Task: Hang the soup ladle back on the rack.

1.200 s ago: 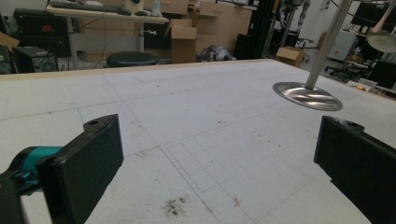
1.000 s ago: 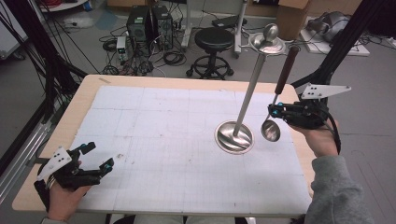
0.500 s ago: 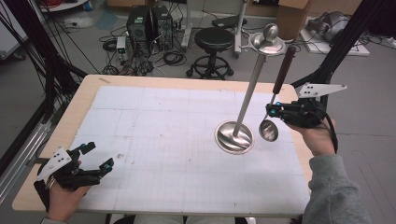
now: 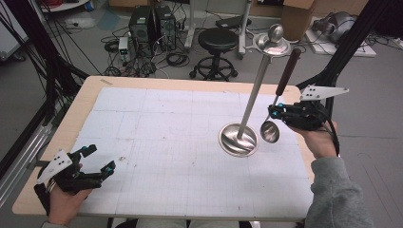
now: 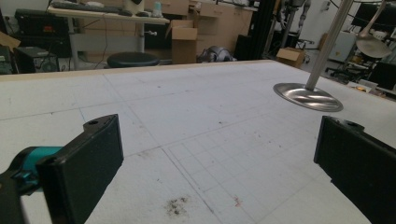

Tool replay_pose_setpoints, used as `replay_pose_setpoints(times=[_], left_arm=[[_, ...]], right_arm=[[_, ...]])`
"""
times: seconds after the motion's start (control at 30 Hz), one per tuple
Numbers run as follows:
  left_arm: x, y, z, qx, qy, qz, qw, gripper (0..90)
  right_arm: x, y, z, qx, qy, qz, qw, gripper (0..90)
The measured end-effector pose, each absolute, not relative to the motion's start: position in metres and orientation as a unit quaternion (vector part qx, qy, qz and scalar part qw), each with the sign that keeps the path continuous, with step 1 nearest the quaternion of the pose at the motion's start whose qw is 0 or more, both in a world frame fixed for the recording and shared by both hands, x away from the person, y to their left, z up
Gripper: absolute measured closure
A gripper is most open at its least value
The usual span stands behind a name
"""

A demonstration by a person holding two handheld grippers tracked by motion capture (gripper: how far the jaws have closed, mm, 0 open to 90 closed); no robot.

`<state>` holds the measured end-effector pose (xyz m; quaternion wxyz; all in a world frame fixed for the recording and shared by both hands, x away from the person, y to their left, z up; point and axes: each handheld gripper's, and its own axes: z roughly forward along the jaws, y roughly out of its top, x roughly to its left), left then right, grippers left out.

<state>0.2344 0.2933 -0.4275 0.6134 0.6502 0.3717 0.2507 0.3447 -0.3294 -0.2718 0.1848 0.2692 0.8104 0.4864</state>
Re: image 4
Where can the aluminium rail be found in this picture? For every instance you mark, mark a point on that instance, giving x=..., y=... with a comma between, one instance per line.
x=22, y=158

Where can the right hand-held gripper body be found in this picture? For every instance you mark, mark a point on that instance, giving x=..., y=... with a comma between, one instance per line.
x=304, y=115

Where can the black round stool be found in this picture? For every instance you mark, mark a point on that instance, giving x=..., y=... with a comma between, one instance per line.
x=218, y=39

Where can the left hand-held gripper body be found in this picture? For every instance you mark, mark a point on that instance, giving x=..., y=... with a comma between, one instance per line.
x=76, y=180

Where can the white floor board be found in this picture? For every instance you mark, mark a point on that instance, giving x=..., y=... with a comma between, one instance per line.
x=364, y=50

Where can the steel utensil stand with round base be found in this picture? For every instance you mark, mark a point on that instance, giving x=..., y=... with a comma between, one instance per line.
x=253, y=98

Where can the grey backpack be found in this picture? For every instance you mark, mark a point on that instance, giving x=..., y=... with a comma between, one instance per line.
x=337, y=25

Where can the black computer tower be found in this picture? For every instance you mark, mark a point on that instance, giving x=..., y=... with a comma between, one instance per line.
x=166, y=27
x=141, y=28

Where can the black frame column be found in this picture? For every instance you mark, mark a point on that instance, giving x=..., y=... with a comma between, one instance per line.
x=355, y=38

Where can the person's left hand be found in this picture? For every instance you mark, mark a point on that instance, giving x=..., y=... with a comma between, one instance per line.
x=63, y=202

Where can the person's right hand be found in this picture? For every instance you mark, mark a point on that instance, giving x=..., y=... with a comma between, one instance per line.
x=320, y=142

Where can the small grey power supply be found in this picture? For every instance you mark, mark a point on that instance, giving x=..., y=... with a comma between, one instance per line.
x=123, y=47

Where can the white grid mat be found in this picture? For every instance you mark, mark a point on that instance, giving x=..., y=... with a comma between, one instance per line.
x=164, y=142

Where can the tall open cardboard box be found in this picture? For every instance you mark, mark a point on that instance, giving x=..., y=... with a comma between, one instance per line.
x=297, y=17

